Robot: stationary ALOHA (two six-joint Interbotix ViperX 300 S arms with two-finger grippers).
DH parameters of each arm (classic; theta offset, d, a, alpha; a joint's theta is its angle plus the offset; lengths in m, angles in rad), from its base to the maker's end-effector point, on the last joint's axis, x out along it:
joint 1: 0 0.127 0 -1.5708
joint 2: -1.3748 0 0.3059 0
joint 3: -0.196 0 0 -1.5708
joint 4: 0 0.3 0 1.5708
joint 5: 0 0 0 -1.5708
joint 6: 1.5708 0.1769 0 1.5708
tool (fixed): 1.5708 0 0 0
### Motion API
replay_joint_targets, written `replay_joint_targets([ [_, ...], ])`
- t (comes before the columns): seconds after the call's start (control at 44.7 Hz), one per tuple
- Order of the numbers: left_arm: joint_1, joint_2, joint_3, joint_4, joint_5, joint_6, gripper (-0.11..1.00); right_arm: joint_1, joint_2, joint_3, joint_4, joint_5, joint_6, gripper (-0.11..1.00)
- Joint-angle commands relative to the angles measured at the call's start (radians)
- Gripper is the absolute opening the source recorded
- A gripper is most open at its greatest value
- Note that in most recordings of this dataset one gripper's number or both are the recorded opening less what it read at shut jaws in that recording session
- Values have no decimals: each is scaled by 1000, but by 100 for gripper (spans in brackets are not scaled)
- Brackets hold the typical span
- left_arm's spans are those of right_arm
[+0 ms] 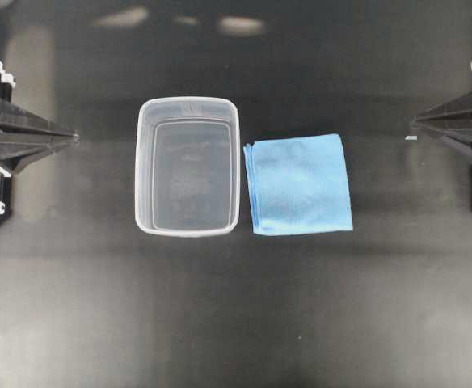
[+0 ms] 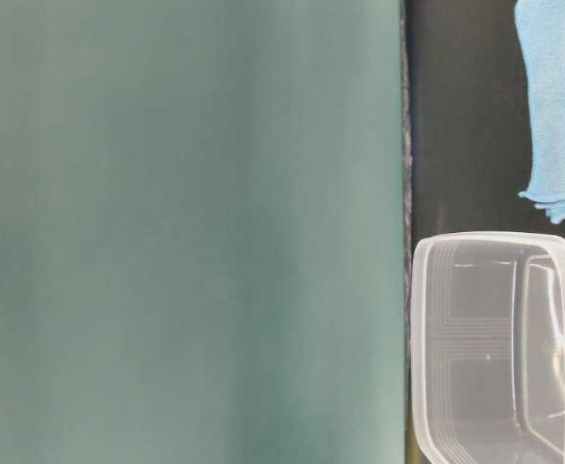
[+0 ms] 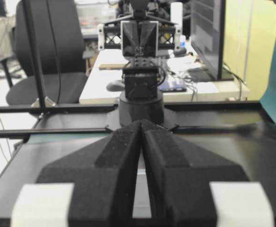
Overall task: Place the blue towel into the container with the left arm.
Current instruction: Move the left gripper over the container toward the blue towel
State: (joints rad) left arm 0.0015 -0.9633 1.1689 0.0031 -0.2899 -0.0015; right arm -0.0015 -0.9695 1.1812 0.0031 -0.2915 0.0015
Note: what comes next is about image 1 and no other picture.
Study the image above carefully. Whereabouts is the blue folded towel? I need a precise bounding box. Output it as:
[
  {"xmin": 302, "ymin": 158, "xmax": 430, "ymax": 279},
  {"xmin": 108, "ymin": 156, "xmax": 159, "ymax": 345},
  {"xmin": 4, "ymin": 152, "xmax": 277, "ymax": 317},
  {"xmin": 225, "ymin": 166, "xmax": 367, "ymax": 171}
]
[{"xmin": 243, "ymin": 134, "xmax": 353, "ymax": 236}]

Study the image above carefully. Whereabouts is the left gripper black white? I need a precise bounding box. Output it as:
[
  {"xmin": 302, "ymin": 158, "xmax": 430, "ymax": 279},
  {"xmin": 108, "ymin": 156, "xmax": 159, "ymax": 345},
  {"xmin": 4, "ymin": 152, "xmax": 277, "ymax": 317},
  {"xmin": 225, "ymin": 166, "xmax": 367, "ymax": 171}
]
[{"xmin": 0, "ymin": 61, "xmax": 78, "ymax": 223}]

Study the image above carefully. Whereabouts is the clear plastic container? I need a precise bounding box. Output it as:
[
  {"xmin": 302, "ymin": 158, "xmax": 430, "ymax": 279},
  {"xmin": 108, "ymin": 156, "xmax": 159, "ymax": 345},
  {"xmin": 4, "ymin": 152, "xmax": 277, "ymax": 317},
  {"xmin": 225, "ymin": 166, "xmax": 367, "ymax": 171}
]
[{"xmin": 134, "ymin": 96, "xmax": 241, "ymax": 238}]

